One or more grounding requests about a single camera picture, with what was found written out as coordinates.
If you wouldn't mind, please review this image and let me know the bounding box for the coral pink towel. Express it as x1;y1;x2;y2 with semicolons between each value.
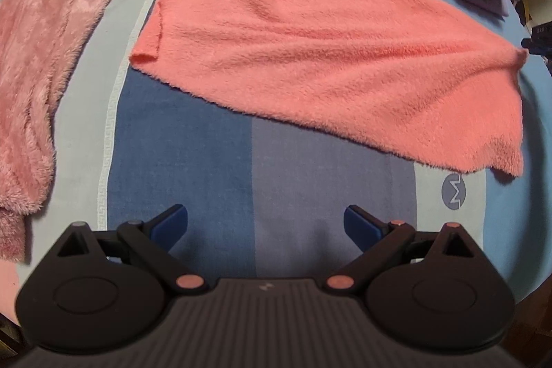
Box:
129;0;529;178

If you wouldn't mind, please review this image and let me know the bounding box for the striped printed bed sheet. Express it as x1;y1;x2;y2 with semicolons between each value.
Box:
0;0;552;321

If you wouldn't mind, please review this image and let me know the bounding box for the fluffy pink blanket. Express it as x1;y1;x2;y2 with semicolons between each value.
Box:
0;0;136;263

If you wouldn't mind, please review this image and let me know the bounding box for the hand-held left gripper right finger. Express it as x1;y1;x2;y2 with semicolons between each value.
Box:
325;204;479;294

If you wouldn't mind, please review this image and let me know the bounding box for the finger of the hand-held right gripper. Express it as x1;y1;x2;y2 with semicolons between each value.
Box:
521;26;552;54

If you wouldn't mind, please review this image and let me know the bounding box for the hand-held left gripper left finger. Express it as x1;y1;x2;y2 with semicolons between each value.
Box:
56;203;208;295

